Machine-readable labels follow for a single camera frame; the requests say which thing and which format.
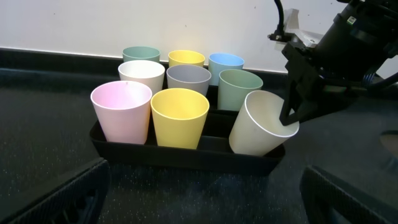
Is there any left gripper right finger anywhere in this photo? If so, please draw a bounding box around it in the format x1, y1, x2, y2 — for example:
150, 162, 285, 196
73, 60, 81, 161
299, 164, 398, 224

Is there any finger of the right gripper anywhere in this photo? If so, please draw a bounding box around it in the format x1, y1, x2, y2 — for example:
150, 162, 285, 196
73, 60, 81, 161
279, 73, 307, 126
295, 85, 354, 123

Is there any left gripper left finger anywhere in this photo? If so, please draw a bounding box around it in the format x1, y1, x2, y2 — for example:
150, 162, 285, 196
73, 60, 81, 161
0, 157, 112, 224

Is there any white cup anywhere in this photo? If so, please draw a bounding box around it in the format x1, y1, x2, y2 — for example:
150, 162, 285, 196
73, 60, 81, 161
118, 60, 166, 96
228, 90, 300, 157

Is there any pink cup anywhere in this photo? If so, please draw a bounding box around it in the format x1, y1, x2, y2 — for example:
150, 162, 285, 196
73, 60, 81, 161
90, 80, 153, 145

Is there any yellow cup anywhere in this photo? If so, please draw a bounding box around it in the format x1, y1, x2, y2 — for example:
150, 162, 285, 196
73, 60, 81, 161
150, 88, 210, 150
168, 49, 206, 68

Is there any green cup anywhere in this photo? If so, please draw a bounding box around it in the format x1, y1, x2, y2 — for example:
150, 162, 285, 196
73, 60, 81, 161
122, 45, 161, 63
217, 68, 264, 111

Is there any blue cup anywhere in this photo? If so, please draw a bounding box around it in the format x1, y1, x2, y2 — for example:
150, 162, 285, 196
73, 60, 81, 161
207, 52, 246, 86

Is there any grey cup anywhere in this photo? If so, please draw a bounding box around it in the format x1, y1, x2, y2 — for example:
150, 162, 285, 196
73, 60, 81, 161
165, 64, 212, 96

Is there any black tray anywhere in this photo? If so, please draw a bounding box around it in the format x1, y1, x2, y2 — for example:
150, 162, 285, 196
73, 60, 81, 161
89, 62, 286, 177

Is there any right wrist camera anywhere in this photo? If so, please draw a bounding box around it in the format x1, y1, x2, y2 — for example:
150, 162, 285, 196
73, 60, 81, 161
275, 8, 324, 47

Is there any black cable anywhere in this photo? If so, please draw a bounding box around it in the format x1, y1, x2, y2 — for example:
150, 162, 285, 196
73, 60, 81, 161
267, 0, 287, 41

